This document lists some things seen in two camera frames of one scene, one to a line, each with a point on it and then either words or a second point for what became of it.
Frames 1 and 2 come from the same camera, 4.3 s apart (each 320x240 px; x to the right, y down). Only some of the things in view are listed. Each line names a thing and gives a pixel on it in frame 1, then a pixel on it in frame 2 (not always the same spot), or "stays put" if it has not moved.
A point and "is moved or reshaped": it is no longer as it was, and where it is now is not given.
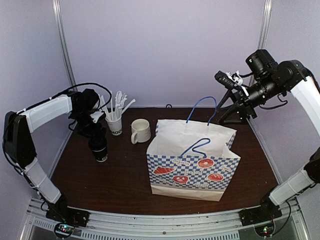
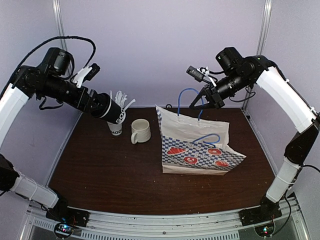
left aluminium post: (63, 43) stays put
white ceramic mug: (141, 131) stays put
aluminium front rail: (219, 226) stays put
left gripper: (92, 133) -> (84, 105)
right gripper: (244, 101) -> (218, 101)
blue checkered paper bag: (192, 160) is moved or reshaped
